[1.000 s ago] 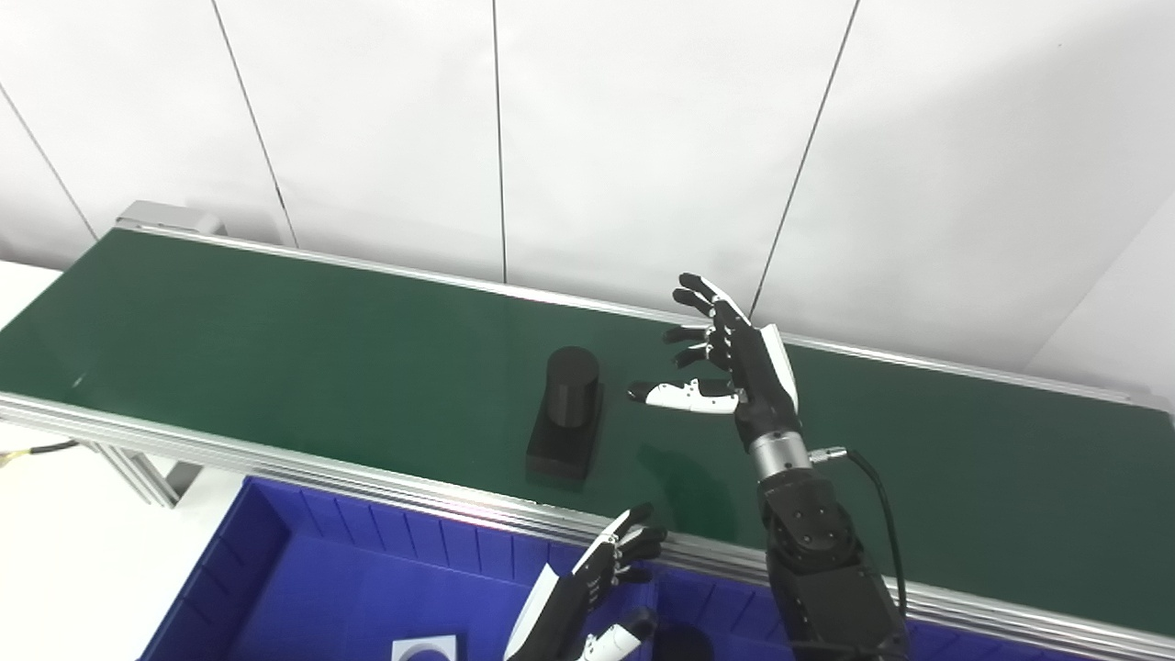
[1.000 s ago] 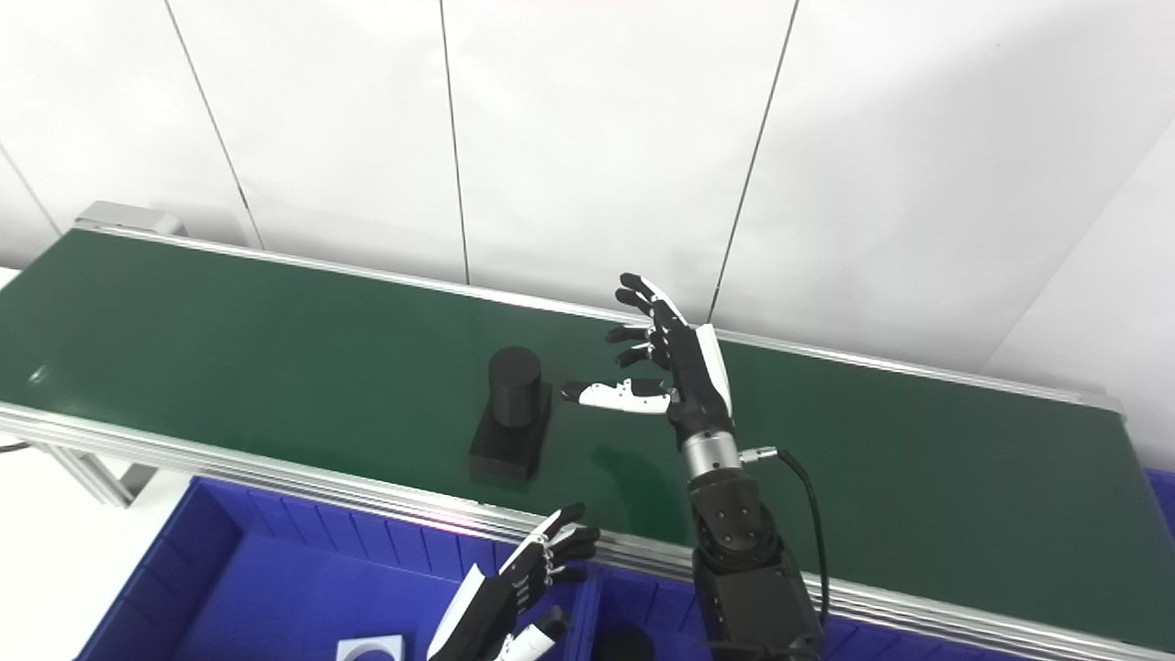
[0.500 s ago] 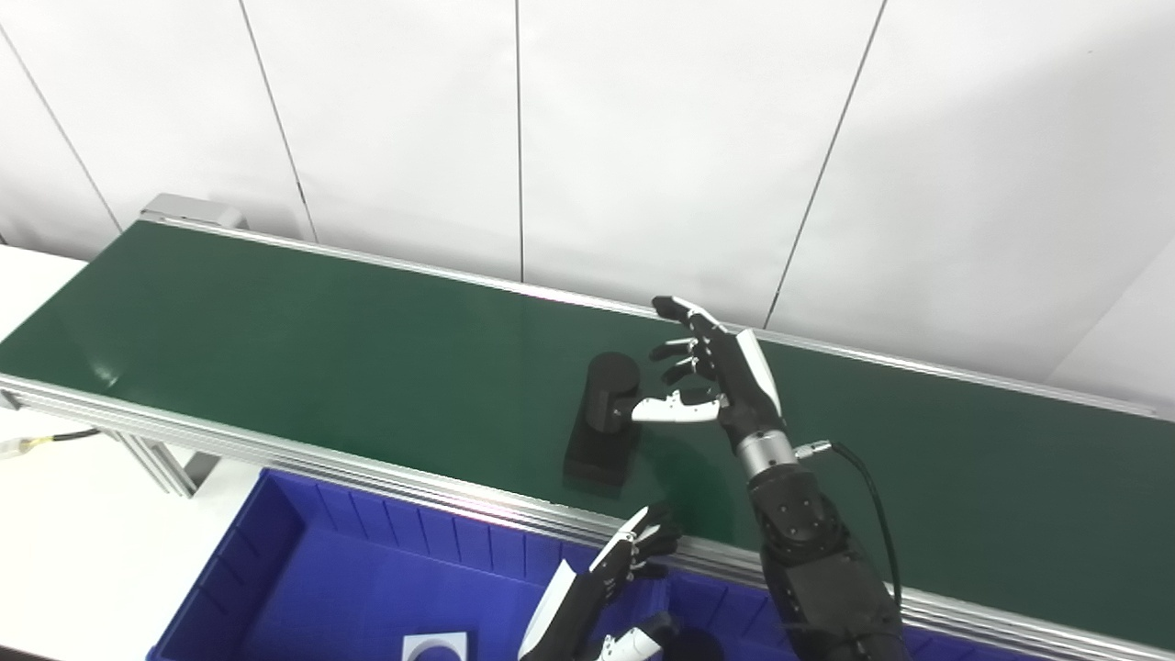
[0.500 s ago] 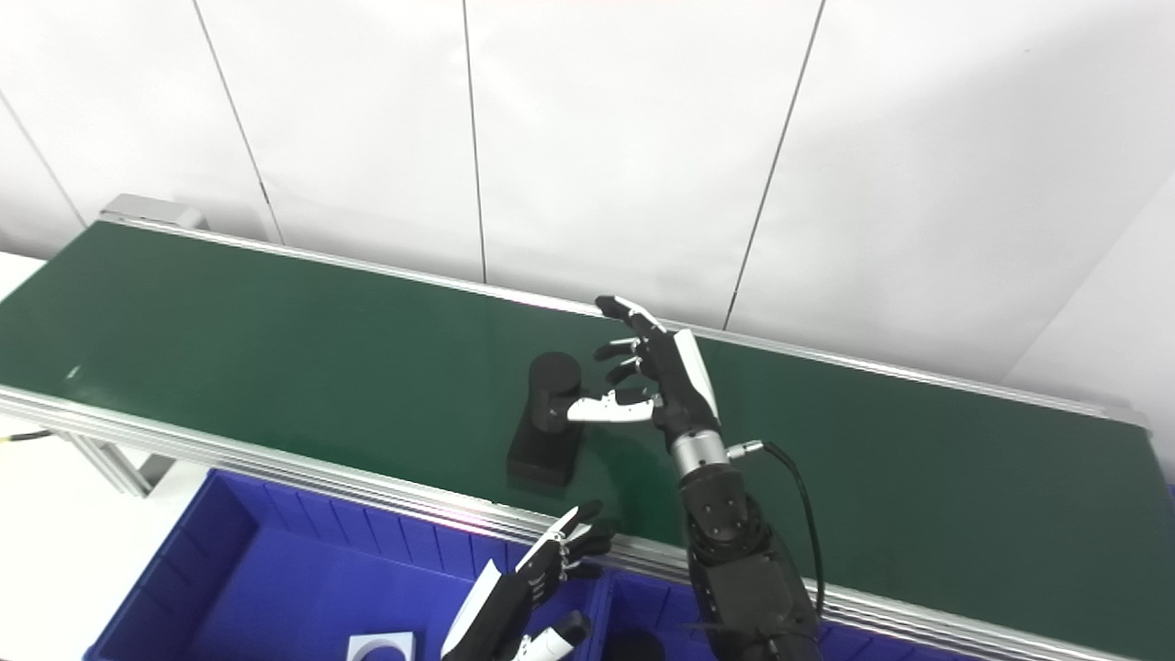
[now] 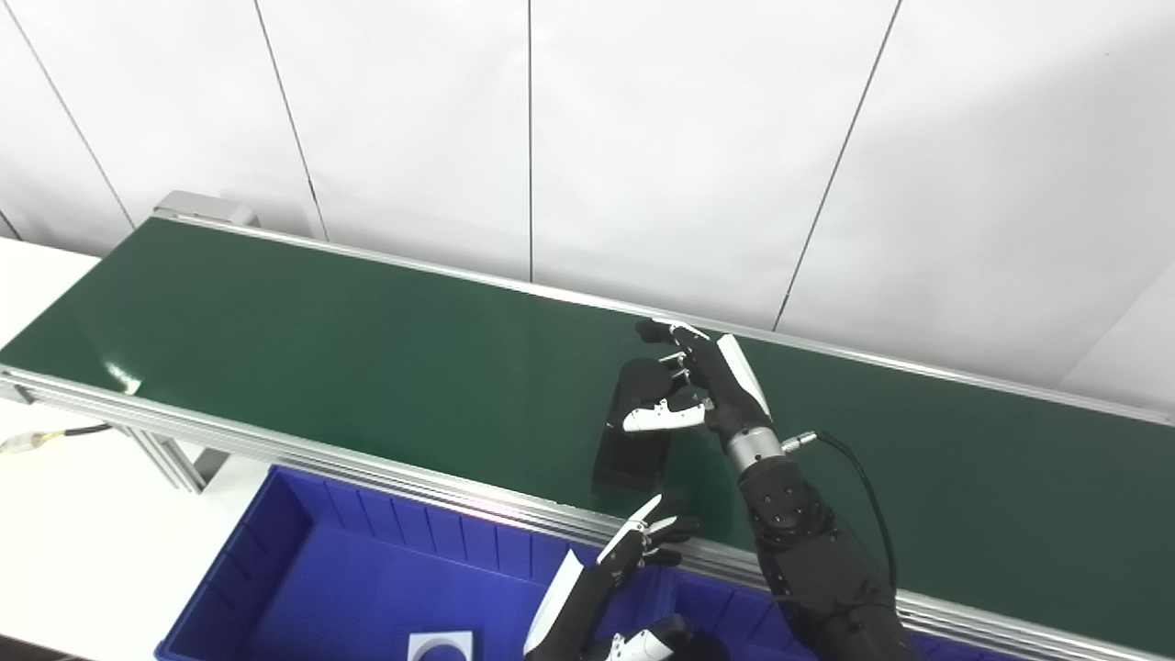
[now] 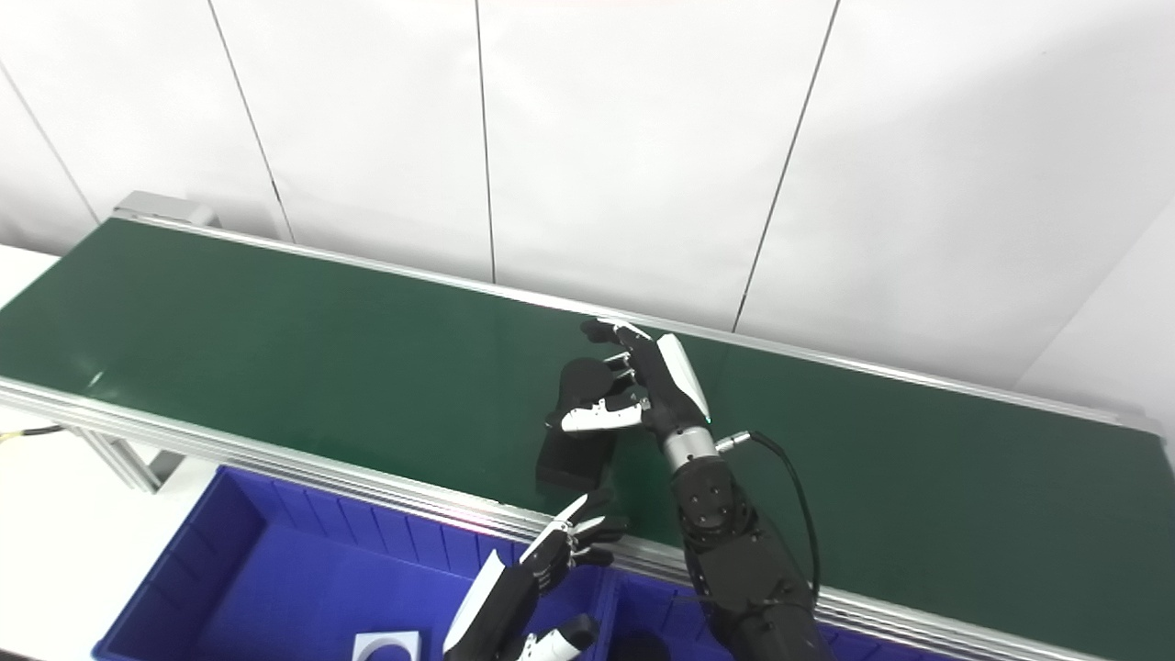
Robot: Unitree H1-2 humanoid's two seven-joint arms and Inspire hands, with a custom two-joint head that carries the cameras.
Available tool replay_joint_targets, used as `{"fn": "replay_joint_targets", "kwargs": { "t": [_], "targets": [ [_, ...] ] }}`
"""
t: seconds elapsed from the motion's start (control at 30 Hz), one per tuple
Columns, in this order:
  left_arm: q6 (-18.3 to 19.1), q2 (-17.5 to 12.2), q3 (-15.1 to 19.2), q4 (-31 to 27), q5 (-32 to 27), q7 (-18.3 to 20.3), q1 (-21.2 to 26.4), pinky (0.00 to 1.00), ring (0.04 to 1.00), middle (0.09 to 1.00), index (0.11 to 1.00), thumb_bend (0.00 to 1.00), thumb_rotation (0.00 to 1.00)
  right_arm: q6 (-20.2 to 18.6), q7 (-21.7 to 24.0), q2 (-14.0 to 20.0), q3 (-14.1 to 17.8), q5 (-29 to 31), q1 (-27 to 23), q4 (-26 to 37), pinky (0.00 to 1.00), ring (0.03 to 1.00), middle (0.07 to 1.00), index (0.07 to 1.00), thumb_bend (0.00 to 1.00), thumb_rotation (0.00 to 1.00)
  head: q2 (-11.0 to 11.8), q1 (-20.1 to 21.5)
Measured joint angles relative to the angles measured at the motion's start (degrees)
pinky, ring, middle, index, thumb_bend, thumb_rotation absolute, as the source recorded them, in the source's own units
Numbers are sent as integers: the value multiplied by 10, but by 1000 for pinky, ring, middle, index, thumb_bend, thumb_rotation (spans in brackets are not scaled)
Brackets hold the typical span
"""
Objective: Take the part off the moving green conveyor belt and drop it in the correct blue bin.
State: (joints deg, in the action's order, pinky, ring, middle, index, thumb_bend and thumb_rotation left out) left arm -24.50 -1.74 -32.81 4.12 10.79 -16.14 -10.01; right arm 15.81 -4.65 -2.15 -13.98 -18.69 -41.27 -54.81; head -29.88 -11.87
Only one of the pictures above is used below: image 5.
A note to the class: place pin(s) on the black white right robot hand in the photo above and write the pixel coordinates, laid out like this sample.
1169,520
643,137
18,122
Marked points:
725,386

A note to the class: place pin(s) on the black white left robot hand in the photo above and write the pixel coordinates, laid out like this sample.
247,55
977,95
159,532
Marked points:
574,615

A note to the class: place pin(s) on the black cylinder block part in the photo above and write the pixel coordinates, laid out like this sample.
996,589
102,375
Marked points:
633,459
707,647

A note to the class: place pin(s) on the white square part with hole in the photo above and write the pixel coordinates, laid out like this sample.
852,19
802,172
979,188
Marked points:
418,643

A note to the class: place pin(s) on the blue plastic bin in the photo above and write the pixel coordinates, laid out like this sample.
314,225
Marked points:
734,615
349,588

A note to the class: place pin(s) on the green conveyor belt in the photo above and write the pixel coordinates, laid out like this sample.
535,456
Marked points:
367,367
321,459

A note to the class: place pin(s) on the aluminium conveyor leg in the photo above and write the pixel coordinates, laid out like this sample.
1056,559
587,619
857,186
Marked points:
174,459

